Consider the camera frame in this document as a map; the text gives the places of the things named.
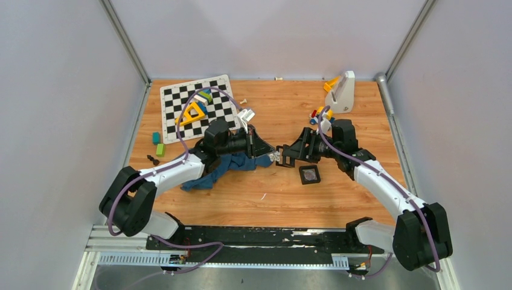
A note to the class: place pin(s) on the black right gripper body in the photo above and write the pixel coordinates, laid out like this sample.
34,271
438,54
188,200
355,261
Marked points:
317,148

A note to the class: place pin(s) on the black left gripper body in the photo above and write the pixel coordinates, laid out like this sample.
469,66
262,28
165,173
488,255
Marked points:
243,142

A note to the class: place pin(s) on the blue shirt garment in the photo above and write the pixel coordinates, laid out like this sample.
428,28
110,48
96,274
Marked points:
236,161

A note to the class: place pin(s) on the black wire cube frame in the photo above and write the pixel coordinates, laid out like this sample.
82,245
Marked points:
284,160

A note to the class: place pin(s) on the black square frame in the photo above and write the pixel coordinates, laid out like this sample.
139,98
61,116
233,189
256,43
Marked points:
301,173

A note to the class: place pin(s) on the round metal brooch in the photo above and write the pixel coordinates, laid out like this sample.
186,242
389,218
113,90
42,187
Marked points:
310,175

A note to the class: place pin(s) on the sparkly silver star brooch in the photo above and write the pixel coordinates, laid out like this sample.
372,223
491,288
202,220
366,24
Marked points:
274,157

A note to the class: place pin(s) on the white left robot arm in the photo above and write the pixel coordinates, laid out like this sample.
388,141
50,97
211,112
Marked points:
128,203

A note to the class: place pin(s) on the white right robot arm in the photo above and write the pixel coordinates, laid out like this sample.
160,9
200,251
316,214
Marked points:
420,236

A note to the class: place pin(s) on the colourful toy train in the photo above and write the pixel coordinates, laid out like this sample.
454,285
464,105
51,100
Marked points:
315,115

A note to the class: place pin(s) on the black white checkerboard sheet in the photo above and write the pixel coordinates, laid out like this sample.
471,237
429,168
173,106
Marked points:
174,97

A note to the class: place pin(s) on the stacked colour blocks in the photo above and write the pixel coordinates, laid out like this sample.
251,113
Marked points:
203,99

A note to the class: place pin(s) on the white wedge stand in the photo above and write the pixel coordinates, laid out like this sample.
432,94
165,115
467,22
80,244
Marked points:
341,97

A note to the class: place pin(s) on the green block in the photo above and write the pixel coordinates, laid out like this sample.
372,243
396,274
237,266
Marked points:
160,150

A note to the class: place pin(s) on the yellow plastic piece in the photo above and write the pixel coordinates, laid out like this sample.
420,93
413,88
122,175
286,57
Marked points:
330,84

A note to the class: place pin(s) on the teal block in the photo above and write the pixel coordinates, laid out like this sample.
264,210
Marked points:
156,138

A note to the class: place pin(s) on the black chess piece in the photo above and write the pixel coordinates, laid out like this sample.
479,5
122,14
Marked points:
154,161

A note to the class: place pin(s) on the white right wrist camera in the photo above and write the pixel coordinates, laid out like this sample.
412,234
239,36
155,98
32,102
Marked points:
324,126

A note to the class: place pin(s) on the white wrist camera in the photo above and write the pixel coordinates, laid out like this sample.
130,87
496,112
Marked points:
244,117
324,126

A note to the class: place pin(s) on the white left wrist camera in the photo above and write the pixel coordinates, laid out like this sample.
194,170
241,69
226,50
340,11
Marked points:
244,117

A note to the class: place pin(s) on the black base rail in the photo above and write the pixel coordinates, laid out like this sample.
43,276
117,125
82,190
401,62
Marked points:
267,245

